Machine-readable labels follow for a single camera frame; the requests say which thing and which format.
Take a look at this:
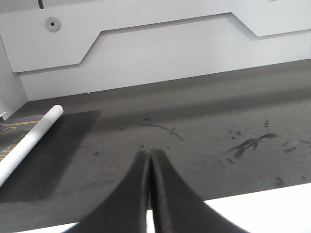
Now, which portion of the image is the black mat with gold print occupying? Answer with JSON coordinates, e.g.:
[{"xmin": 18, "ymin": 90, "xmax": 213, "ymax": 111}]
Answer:
[{"xmin": 0, "ymin": 115, "xmax": 43, "ymax": 161}]

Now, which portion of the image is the white baffle panel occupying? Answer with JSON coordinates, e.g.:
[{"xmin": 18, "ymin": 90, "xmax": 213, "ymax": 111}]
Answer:
[{"xmin": 0, "ymin": 0, "xmax": 311, "ymax": 73}]

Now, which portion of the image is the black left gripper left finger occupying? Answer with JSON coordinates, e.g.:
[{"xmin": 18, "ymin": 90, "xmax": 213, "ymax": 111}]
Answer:
[{"xmin": 66, "ymin": 150, "xmax": 150, "ymax": 233}]

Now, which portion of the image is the white rolled paper tube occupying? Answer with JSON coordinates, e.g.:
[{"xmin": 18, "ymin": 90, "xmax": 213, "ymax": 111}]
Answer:
[{"xmin": 0, "ymin": 105, "xmax": 64, "ymax": 185}]

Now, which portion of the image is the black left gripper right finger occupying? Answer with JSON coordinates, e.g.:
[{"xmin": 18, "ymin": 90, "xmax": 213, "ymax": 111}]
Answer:
[{"xmin": 150, "ymin": 149, "xmax": 246, "ymax": 233}]

